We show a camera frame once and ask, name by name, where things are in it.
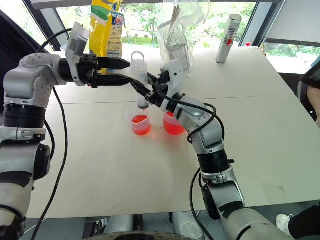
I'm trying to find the wooden sticks bundle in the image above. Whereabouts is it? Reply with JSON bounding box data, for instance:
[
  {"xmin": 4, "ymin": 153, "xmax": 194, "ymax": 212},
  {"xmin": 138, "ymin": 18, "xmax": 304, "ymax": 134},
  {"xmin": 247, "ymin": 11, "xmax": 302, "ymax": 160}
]
[{"xmin": 167, "ymin": 5, "xmax": 181, "ymax": 51}]

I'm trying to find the clear ribbed plastic box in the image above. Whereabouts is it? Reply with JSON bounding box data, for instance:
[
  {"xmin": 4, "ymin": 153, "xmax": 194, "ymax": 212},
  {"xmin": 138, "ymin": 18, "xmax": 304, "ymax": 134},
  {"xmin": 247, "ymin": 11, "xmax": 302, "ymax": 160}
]
[{"xmin": 158, "ymin": 20, "xmax": 192, "ymax": 74}]

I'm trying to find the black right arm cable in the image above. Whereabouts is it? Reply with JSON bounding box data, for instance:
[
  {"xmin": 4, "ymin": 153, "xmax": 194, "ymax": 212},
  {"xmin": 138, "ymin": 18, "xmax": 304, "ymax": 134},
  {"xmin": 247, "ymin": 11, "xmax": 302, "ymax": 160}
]
[{"xmin": 156, "ymin": 83, "xmax": 217, "ymax": 240}]

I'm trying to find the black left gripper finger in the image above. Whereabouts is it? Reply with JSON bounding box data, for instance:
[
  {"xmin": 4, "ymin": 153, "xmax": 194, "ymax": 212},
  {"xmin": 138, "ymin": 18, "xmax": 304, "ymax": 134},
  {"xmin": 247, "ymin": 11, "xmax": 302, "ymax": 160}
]
[
  {"xmin": 96, "ymin": 74, "xmax": 136, "ymax": 87},
  {"xmin": 97, "ymin": 56, "xmax": 131, "ymax": 71}
]

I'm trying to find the yellow snack bag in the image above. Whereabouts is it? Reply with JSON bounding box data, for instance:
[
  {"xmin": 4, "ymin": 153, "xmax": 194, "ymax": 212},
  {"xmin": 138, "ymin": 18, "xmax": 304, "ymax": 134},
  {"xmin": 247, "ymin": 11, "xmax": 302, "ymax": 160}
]
[{"xmin": 89, "ymin": 0, "xmax": 124, "ymax": 76}]

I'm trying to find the dark rounded shape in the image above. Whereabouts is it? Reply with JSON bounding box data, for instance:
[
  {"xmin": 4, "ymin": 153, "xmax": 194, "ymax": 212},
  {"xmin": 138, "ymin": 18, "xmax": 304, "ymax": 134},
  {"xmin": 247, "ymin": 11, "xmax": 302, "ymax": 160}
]
[{"xmin": 109, "ymin": 230, "xmax": 176, "ymax": 240}]

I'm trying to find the silver rounded robot part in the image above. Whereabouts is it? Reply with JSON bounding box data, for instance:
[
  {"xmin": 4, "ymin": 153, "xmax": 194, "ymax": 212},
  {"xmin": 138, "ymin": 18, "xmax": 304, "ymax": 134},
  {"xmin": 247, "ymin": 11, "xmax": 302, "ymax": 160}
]
[
  {"xmin": 84, "ymin": 214, "xmax": 134, "ymax": 240},
  {"xmin": 172, "ymin": 211, "xmax": 206, "ymax": 240}
]

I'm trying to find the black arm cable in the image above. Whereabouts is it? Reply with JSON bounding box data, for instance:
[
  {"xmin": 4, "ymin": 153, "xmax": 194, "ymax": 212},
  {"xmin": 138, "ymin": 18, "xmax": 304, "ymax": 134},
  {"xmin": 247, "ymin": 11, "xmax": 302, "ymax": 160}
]
[
  {"xmin": 31, "ymin": 28, "xmax": 74, "ymax": 240},
  {"xmin": 156, "ymin": 83, "xmax": 217, "ymax": 240}
]

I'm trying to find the person black sleeve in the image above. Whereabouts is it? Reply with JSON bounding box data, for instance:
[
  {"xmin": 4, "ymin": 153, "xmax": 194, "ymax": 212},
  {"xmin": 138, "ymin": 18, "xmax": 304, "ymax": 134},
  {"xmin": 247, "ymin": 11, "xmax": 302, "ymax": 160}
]
[{"xmin": 299, "ymin": 57, "xmax": 320, "ymax": 89}]

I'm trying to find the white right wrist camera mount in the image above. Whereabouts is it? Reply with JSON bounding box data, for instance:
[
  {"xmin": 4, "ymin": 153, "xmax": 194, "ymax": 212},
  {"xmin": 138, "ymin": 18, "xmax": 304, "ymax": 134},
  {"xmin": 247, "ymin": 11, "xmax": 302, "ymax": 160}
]
[{"xmin": 159, "ymin": 59, "xmax": 187, "ymax": 112}]

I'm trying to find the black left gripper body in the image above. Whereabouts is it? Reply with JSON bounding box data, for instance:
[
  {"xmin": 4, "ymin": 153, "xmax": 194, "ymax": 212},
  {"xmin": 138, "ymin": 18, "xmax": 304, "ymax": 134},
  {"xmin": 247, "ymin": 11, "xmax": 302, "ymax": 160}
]
[{"xmin": 78, "ymin": 54, "xmax": 99, "ymax": 89}]

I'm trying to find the black trouser leg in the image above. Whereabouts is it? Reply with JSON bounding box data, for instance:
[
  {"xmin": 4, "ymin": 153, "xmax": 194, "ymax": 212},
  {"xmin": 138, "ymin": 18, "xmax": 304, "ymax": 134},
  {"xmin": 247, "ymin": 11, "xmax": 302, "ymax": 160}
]
[{"xmin": 287, "ymin": 204, "xmax": 320, "ymax": 240}]

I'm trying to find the tall white cylindrical device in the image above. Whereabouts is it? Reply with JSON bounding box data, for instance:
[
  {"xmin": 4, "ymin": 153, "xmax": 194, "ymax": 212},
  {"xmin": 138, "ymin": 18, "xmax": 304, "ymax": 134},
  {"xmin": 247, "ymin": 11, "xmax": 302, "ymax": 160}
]
[{"xmin": 215, "ymin": 13, "xmax": 243, "ymax": 64}]

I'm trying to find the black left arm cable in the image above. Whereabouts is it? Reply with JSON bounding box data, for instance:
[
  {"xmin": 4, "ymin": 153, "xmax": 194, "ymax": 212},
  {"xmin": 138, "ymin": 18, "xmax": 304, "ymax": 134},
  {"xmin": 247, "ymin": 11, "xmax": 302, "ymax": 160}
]
[{"xmin": 31, "ymin": 28, "xmax": 74, "ymax": 240}]

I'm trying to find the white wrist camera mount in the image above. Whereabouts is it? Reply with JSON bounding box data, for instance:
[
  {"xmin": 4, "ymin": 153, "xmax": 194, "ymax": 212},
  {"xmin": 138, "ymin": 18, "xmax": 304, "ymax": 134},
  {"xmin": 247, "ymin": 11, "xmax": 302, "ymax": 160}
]
[
  {"xmin": 65, "ymin": 21, "xmax": 90, "ymax": 87},
  {"xmin": 159, "ymin": 59, "xmax": 187, "ymax": 112}
]

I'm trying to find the white sneaker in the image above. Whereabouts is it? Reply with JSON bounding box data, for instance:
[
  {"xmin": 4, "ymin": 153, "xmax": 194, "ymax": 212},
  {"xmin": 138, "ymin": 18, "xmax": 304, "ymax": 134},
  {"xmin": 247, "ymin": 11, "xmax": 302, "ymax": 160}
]
[{"xmin": 275, "ymin": 213, "xmax": 294, "ymax": 236}]

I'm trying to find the large clear plastic syringe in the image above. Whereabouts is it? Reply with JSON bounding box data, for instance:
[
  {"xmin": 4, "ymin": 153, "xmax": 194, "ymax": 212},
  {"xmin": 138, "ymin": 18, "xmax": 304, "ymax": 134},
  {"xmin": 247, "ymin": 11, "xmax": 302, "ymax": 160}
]
[{"xmin": 130, "ymin": 50, "xmax": 151, "ymax": 110}]

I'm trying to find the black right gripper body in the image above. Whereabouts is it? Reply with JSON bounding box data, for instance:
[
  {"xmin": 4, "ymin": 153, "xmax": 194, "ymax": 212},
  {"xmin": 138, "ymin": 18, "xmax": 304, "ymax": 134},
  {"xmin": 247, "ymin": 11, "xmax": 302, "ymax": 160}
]
[{"xmin": 146, "ymin": 71, "xmax": 171, "ymax": 109}]

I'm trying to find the dark fabric chair back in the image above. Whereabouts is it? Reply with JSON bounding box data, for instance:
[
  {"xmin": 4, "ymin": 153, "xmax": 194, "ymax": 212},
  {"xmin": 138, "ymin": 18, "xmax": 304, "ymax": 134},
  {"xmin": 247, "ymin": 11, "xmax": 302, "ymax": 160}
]
[{"xmin": 0, "ymin": 9, "xmax": 55, "ymax": 76}]

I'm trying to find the clear plastic bag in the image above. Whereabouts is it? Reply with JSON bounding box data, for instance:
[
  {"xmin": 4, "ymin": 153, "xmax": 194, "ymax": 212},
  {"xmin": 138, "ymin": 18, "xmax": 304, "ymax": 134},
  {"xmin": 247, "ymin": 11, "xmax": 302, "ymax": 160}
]
[{"xmin": 156, "ymin": 0, "xmax": 212, "ymax": 76}]

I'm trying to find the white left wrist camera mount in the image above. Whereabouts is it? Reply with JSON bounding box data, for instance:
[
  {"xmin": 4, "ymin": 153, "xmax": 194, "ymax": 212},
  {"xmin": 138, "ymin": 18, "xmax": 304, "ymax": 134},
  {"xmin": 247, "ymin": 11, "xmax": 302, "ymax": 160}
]
[{"xmin": 65, "ymin": 21, "xmax": 90, "ymax": 87}]

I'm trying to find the clear cup with red liquid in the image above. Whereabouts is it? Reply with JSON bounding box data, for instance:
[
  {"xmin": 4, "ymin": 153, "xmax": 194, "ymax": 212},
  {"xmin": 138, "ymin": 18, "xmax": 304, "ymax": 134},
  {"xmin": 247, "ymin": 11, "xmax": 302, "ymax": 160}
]
[
  {"xmin": 162, "ymin": 111, "xmax": 187, "ymax": 136},
  {"xmin": 125, "ymin": 108, "xmax": 152, "ymax": 137}
]

